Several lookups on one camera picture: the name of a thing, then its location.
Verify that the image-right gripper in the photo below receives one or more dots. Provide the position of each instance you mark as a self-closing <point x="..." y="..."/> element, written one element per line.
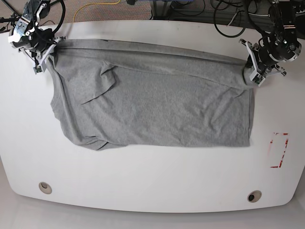
<point x="260" y="62"/>

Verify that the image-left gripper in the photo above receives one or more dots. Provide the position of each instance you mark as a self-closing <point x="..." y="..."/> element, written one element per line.
<point x="38" y="58"/>

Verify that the grey printed T-shirt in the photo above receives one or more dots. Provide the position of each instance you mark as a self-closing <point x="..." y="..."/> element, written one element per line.
<point x="113" y="94"/>

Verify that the black tripod legs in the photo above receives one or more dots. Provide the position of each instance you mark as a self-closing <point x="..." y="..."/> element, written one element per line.
<point x="14" y="17"/>

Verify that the red tape rectangle marking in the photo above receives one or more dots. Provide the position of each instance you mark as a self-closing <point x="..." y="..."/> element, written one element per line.
<point x="277" y="149"/>

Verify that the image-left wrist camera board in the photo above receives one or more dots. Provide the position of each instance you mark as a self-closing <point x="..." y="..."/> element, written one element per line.
<point x="37" y="69"/>

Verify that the grey metal frame leg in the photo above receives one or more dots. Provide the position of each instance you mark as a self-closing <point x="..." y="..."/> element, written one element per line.
<point x="160" y="9"/>

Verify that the left table cable grommet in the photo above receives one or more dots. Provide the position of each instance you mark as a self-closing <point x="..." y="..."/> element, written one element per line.
<point x="45" y="188"/>

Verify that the table cable grommet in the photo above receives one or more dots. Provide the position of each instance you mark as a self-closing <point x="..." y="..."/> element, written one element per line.
<point x="254" y="196"/>
<point x="45" y="188"/>

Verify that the right table cable grommet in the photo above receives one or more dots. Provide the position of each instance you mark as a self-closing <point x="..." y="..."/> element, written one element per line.
<point x="254" y="196"/>

